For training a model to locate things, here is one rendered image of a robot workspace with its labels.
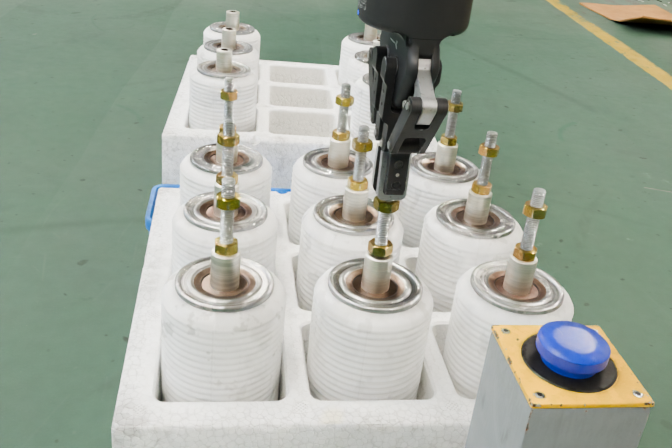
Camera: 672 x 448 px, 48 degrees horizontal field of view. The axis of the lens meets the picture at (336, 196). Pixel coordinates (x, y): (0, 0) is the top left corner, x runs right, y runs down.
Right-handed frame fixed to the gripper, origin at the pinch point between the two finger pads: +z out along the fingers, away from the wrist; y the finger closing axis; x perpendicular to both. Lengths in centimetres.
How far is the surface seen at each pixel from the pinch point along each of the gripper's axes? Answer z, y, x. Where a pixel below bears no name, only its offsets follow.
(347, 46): 11, -74, 12
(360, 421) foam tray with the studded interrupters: 17.2, 7.3, -1.9
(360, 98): 12, -51, 10
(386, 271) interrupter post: 8.1, 1.0, 0.4
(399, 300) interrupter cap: 9.8, 2.4, 1.3
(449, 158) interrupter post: 8.4, -21.8, 13.0
